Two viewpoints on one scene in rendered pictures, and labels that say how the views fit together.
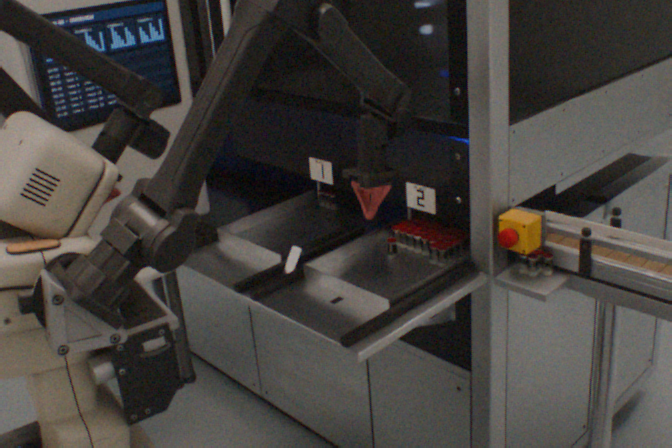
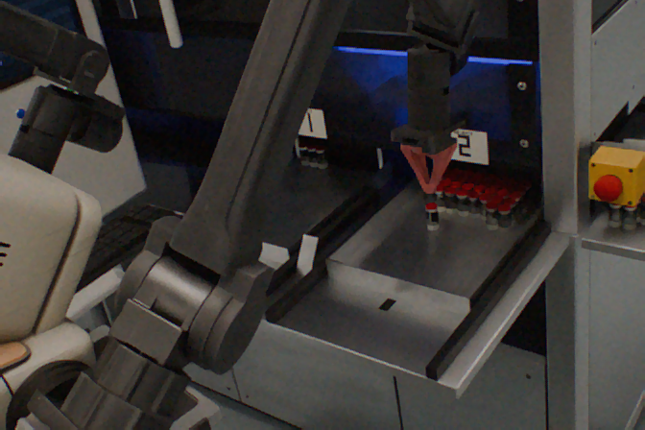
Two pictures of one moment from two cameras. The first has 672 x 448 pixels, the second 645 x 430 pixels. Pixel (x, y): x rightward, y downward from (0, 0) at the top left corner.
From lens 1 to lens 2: 0.44 m
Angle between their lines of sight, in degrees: 10
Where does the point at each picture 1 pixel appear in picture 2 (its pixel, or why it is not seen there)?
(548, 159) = (623, 71)
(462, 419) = (534, 412)
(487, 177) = (570, 109)
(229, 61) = (305, 2)
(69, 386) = not seen: outside the picture
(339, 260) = (365, 242)
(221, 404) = not seen: hidden behind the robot
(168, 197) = (223, 251)
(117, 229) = (140, 320)
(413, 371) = not seen: hidden behind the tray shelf
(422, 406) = (474, 399)
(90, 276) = (114, 417)
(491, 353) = (577, 331)
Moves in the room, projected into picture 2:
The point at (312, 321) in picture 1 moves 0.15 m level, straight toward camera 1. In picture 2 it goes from (369, 344) to (405, 414)
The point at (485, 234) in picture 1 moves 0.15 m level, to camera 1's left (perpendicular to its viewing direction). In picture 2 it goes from (566, 184) to (479, 206)
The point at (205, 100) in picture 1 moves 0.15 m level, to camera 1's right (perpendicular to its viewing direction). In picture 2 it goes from (268, 77) to (455, 35)
